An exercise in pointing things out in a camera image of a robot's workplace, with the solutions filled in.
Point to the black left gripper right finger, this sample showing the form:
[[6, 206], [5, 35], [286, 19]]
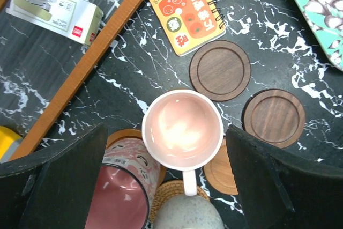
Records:
[[281, 190]]

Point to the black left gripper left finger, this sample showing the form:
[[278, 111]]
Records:
[[53, 187]]

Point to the orange wooden coaster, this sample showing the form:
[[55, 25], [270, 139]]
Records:
[[218, 172]]

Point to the maroon mug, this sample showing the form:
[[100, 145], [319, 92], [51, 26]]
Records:
[[126, 185]]

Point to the white beige mug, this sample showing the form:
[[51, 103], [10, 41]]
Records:
[[182, 211]]

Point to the pink mug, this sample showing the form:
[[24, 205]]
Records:
[[183, 130]]

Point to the dark walnut coaster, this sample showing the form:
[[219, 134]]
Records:
[[274, 116], [220, 70]]

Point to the green floral tray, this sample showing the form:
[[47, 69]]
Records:
[[324, 17]]

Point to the orange patterned card pack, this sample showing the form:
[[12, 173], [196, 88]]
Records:
[[189, 24]]

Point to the wooden shelf rack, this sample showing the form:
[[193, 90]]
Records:
[[77, 76]]

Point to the yellow small block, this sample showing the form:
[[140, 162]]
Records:
[[9, 142]]

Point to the white green small box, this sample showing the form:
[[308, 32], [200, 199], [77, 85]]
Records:
[[78, 20]]

